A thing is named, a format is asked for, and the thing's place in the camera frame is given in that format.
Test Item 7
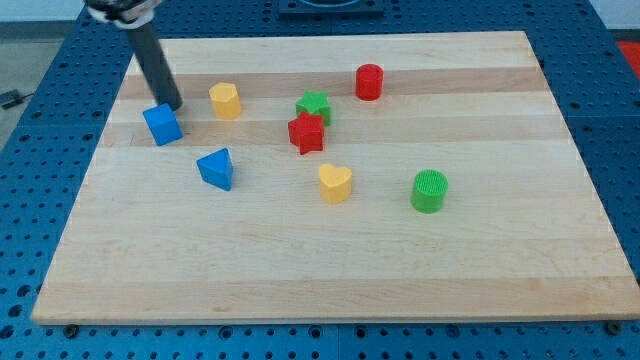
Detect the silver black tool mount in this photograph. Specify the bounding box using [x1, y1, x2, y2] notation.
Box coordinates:
[84, 0, 163, 27]

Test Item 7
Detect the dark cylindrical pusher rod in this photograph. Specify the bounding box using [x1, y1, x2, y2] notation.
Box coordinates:
[125, 22, 183, 110]

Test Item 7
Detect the yellow hexagon block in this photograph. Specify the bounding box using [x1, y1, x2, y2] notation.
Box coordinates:
[209, 82, 242, 120]

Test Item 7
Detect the blue triangle block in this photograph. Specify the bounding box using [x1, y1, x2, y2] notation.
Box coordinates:
[196, 148, 234, 191]

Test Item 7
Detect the blue cube block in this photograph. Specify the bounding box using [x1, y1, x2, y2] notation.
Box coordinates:
[142, 103, 183, 146]

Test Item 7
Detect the green star block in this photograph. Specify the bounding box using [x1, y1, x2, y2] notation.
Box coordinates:
[295, 90, 332, 126]

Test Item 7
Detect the red star block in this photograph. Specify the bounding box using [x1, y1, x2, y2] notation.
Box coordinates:
[288, 111, 324, 155]

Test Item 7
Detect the yellow heart block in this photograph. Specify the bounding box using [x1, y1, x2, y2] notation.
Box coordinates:
[318, 164, 353, 204]

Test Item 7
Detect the red cylinder block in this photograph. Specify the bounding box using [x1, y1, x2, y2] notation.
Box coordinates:
[356, 64, 384, 101]

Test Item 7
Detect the wooden board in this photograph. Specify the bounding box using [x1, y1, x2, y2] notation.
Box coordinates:
[32, 31, 639, 325]

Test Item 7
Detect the green cylinder block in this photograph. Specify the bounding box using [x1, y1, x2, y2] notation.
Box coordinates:
[410, 169, 448, 214]

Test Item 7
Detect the black cable with plug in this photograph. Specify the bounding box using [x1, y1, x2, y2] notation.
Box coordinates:
[0, 89, 35, 111]

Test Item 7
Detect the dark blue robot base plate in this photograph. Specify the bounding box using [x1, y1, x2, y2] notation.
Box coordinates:
[276, 0, 385, 18]

